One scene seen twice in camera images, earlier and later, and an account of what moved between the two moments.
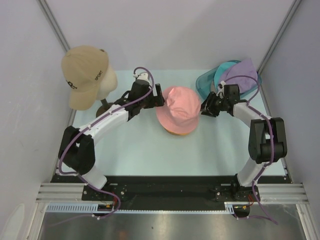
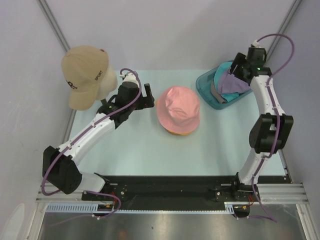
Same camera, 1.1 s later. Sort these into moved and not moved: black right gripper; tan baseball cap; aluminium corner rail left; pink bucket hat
Moved: black right gripper
Not moved: tan baseball cap; pink bucket hat; aluminium corner rail left
